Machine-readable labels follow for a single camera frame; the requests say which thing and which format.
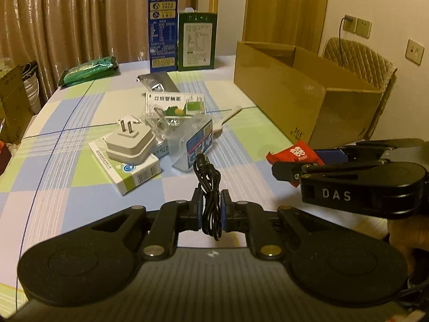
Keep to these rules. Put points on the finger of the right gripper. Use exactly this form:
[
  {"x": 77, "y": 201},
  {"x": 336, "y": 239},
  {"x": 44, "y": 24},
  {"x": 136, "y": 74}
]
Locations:
[
  {"x": 366, "y": 150},
  {"x": 347, "y": 171}
]

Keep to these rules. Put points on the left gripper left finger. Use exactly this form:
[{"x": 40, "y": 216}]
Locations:
[{"x": 164, "y": 226}]

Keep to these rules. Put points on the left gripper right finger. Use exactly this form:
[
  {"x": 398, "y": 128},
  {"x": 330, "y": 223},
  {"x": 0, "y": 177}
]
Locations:
[{"x": 255, "y": 223}]

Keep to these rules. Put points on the red small packet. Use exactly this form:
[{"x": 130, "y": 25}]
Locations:
[{"x": 295, "y": 154}]

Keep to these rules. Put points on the white green medicine box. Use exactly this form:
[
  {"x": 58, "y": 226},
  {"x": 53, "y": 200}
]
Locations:
[{"x": 126, "y": 177}]

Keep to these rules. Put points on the clear blue label packet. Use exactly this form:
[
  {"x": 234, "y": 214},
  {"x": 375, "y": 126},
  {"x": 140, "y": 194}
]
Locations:
[{"x": 192, "y": 137}]

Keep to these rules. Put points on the white power adapter plug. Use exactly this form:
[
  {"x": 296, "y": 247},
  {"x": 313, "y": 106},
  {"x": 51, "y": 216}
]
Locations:
[{"x": 131, "y": 142}]

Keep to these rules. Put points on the white plastic spoon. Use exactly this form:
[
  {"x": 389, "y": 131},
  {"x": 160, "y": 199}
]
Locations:
[{"x": 217, "y": 128}]

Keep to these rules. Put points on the clear bag metal rack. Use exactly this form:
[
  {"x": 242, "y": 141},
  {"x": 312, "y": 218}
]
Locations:
[{"x": 161, "y": 125}]

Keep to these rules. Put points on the green white spray box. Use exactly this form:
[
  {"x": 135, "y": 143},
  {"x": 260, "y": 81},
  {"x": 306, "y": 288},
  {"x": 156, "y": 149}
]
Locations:
[{"x": 175, "y": 104}]

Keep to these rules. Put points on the silver foil bag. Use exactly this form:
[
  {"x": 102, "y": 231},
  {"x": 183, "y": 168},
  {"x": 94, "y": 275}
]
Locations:
[{"x": 158, "y": 82}]

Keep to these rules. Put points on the person right hand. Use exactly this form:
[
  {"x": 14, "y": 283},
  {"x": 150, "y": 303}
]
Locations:
[{"x": 409, "y": 234}]

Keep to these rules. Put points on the large cardboard box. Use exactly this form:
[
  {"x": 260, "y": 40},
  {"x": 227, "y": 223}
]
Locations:
[{"x": 307, "y": 97}]

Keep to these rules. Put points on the quilted brown chair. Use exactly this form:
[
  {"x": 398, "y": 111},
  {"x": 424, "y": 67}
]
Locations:
[{"x": 368, "y": 65}]

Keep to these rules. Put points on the checkered tablecloth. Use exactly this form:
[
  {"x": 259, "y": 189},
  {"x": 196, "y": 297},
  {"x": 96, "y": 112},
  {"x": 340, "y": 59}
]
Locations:
[{"x": 56, "y": 182}]

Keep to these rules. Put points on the wooden door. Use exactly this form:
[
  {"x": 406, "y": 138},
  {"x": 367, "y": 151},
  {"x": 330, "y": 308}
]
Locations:
[{"x": 293, "y": 22}]

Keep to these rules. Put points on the green wipes pack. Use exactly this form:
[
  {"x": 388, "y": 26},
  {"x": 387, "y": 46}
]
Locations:
[{"x": 89, "y": 71}]

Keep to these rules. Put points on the dark green carton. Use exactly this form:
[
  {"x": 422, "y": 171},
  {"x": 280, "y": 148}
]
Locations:
[{"x": 197, "y": 41}]

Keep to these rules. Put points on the brown cardboard boxes stack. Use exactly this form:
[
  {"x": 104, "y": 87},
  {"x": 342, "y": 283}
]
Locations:
[{"x": 20, "y": 100}]

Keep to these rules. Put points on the blue tall carton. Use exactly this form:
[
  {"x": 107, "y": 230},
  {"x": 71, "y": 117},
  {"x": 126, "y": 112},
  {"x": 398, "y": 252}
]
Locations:
[{"x": 162, "y": 35}]

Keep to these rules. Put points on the beige curtain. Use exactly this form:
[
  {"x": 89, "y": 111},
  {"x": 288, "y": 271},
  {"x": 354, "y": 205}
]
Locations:
[{"x": 60, "y": 34}]

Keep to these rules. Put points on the wall power socket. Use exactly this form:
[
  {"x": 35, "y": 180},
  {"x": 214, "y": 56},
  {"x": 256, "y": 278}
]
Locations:
[{"x": 349, "y": 24}]

